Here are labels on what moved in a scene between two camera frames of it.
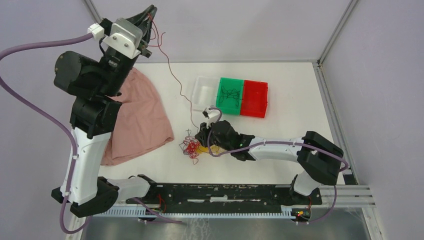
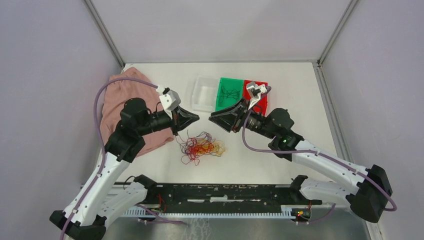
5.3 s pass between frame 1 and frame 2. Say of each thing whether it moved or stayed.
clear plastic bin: stayed
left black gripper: moved
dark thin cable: stayed
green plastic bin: stayed
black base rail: stayed
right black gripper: moved
